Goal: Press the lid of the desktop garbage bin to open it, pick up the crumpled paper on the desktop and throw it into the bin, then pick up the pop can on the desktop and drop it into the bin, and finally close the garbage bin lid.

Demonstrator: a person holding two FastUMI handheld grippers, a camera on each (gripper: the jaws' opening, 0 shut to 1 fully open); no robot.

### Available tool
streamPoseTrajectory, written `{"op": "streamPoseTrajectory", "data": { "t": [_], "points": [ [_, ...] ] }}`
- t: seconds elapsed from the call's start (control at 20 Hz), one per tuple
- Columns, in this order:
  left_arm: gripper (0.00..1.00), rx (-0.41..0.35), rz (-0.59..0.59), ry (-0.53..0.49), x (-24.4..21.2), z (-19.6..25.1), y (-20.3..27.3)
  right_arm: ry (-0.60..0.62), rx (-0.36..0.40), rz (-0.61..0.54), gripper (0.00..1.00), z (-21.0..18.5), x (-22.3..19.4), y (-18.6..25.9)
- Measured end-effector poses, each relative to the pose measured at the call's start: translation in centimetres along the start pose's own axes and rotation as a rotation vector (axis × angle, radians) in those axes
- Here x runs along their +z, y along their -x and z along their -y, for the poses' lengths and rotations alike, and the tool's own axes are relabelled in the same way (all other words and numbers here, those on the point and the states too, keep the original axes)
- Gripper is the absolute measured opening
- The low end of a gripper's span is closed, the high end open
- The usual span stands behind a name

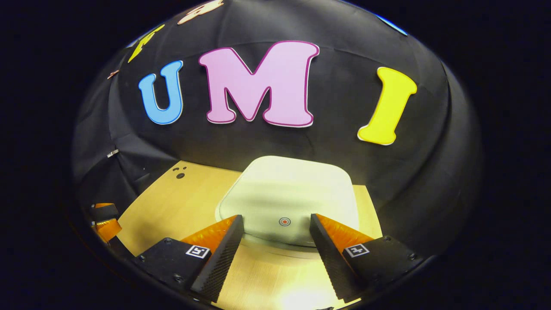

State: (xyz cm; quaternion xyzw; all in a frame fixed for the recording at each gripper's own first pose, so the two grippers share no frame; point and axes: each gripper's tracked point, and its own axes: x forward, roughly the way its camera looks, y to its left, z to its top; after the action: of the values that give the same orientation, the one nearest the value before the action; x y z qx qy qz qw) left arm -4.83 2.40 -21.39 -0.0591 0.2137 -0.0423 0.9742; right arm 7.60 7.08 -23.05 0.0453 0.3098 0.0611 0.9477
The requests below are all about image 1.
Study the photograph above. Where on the black backdrop cloth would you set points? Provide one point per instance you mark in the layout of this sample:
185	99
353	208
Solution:
340	64

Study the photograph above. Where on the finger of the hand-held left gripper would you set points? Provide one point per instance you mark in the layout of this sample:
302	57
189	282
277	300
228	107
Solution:
105	213
107	228

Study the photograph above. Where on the pale green desktop garbage bin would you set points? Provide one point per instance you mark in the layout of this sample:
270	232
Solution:
288	193

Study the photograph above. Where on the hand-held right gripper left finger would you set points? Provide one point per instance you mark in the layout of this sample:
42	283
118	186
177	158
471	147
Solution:
219	267

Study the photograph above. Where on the wooden desktop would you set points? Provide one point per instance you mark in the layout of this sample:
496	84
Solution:
172	211

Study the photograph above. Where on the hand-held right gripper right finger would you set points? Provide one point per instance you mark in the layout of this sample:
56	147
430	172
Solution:
333	267

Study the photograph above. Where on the pink cloth clip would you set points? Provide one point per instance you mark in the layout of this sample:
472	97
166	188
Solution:
112	74

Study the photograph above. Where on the silver cloth clip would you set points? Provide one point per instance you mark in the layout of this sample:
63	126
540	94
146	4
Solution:
112	153

